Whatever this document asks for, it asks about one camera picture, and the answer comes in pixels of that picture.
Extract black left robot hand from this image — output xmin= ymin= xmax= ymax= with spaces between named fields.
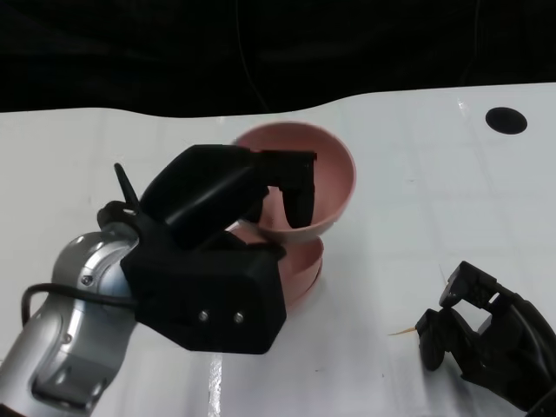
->
xmin=139 ymin=144 xmax=318 ymax=253

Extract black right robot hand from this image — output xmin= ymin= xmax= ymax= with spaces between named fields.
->
xmin=414 ymin=260 xmax=556 ymax=409

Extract black round table grommet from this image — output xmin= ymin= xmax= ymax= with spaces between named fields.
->
xmin=485 ymin=107 xmax=528 ymax=136

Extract black cable tie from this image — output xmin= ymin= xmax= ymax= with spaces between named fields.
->
xmin=113 ymin=162 xmax=142 ymax=216

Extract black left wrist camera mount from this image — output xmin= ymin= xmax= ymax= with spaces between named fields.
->
xmin=119 ymin=229 xmax=288 ymax=356

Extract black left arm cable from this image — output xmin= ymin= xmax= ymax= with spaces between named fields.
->
xmin=21 ymin=282 xmax=140 ymax=325

